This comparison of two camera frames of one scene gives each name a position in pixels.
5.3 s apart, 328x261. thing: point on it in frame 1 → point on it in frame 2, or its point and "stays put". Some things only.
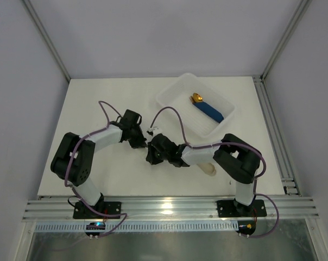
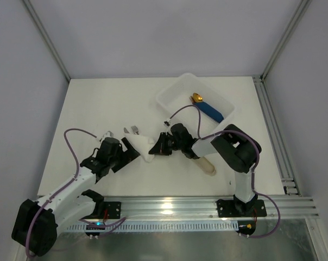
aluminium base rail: x=276 y=207 stays put
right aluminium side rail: x=287 y=170 stays put
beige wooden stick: x=208 y=168 stays put
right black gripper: x=153 y=153 → x=166 y=143
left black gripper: x=138 y=141 → x=123 y=156
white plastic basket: x=203 y=109 stays put
